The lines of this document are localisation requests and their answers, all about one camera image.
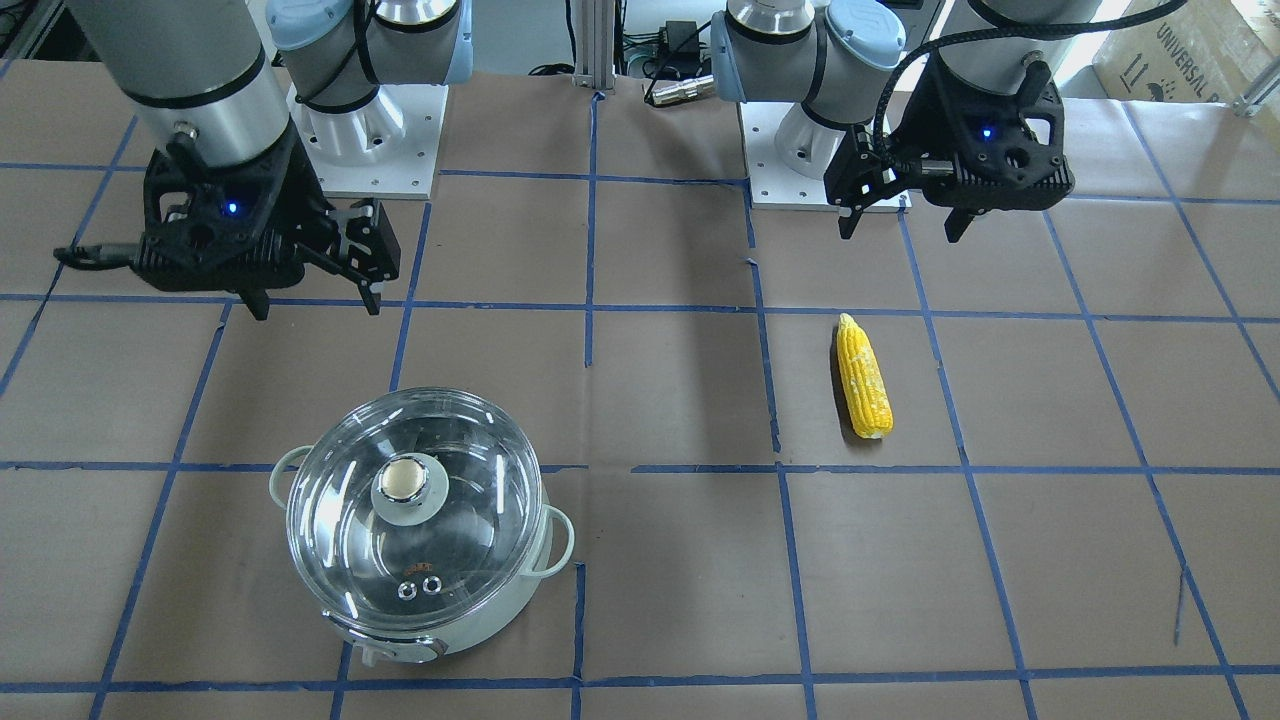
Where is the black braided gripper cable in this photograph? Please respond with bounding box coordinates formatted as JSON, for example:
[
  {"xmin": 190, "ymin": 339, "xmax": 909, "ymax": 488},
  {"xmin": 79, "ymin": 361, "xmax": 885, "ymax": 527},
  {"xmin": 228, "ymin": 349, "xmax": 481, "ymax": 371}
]
[{"xmin": 872, "ymin": 0, "xmax": 1193, "ymax": 161}]

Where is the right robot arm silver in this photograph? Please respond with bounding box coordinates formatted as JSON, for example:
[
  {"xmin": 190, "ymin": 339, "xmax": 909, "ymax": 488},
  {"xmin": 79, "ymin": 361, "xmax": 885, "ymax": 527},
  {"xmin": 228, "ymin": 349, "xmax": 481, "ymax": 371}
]
[{"xmin": 54, "ymin": 1, "xmax": 474, "ymax": 320}]

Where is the white steel cooking pot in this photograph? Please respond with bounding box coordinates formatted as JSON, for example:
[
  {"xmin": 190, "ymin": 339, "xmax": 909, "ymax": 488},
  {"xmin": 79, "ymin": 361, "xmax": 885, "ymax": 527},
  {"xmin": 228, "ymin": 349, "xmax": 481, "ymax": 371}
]
[{"xmin": 268, "ymin": 388, "xmax": 577, "ymax": 666}]

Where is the cardboard box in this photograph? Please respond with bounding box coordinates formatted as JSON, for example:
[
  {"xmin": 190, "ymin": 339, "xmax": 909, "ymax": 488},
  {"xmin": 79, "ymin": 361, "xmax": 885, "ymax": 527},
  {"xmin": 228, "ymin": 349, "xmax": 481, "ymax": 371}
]
[{"xmin": 1092, "ymin": 1, "xmax": 1279, "ymax": 102}]

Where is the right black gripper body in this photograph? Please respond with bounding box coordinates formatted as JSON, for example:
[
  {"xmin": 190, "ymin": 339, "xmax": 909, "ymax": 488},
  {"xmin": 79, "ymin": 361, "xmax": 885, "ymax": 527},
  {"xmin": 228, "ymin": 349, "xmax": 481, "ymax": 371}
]
[{"xmin": 131, "ymin": 126, "xmax": 401, "ymax": 293}]

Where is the glass pot lid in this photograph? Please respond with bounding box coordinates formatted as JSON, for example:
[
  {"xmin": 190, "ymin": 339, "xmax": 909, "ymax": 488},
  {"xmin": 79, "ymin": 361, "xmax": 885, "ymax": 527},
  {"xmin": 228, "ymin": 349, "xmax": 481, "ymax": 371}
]
[{"xmin": 285, "ymin": 388, "xmax": 544, "ymax": 632}]

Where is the yellow corn cob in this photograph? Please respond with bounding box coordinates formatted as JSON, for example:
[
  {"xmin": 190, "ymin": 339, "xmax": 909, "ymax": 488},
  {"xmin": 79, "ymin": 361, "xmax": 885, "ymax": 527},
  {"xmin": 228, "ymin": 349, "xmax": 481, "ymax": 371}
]
[{"xmin": 835, "ymin": 313, "xmax": 893, "ymax": 439}]

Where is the silver cable connector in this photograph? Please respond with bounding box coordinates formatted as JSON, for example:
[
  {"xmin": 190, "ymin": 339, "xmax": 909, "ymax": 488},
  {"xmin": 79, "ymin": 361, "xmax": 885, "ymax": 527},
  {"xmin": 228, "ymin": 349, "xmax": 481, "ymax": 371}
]
[{"xmin": 644, "ymin": 76, "xmax": 716, "ymax": 108}]

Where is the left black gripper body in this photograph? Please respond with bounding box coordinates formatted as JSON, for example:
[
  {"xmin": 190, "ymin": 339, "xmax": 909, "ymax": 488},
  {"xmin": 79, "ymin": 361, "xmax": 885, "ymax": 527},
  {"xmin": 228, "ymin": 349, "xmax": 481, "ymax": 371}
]
[{"xmin": 826, "ymin": 47, "xmax": 1075, "ymax": 217}]

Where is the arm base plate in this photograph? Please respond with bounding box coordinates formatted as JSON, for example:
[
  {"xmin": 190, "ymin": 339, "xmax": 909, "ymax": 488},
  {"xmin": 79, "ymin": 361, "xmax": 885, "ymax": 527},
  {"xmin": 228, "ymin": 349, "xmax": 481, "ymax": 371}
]
[
  {"xmin": 288, "ymin": 85, "xmax": 449, "ymax": 200},
  {"xmin": 739, "ymin": 100, "xmax": 913, "ymax": 211}
]

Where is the black power adapter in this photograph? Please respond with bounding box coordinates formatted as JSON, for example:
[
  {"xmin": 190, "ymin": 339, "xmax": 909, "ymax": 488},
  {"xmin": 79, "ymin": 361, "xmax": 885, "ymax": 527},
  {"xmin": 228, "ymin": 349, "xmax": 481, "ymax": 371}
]
[{"xmin": 659, "ymin": 20, "xmax": 701, "ymax": 64}]

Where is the aluminium frame post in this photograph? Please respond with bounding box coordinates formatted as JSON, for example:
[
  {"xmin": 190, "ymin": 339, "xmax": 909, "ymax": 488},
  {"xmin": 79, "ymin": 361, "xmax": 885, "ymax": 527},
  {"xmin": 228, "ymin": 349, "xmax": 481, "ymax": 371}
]
[{"xmin": 570, "ymin": 1, "xmax": 620, "ymax": 95}]

